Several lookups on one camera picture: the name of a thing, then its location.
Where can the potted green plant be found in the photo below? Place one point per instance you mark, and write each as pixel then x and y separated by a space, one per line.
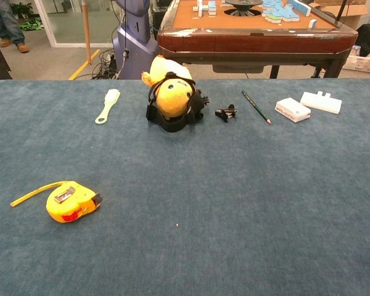
pixel 21 9

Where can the white plastic basket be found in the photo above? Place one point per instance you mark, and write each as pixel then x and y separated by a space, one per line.
pixel 364 64

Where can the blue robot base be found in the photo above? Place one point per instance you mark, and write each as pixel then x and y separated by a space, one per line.
pixel 135 46

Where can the green pencil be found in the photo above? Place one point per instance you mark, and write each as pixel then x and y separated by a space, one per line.
pixel 256 107

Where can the yellow tape measure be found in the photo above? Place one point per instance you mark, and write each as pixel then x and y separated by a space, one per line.
pixel 68 203

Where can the mint green plastic brush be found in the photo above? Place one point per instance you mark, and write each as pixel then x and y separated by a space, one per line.
pixel 111 98

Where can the black mahjong table hub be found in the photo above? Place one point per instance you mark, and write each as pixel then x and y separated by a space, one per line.
pixel 243 7

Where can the black binder clip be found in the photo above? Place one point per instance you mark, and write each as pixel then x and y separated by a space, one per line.
pixel 223 113

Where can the white mahjong tile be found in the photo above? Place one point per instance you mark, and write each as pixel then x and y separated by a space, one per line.
pixel 312 23

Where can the person in jeans and boots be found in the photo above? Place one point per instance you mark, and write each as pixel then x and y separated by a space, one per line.
pixel 9 24

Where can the stack of mahjong tiles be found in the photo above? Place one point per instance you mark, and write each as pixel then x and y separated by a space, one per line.
pixel 205 7

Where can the green cloth item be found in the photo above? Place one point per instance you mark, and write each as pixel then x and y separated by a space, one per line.
pixel 32 24

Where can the white plastic block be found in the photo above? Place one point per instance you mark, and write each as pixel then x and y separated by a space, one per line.
pixel 322 103

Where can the brown mahjong table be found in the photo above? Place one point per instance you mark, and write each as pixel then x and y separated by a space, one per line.
pixel 249 43

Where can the white glass partition frame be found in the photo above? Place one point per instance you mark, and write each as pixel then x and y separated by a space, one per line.
pixel 46 31

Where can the cardboard box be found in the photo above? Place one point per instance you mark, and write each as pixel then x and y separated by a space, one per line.
pixel 354 15

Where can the pile of blue mahjong tiles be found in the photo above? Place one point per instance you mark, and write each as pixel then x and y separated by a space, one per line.
pixel 280 10

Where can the wooden pole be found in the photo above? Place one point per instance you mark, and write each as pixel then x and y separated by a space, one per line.
pixel 86 31

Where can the white rectangular box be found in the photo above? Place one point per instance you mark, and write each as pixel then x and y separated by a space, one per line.
pixel 291 109

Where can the yellow plush duck toy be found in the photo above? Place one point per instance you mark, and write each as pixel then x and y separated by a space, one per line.
pixel 172 98

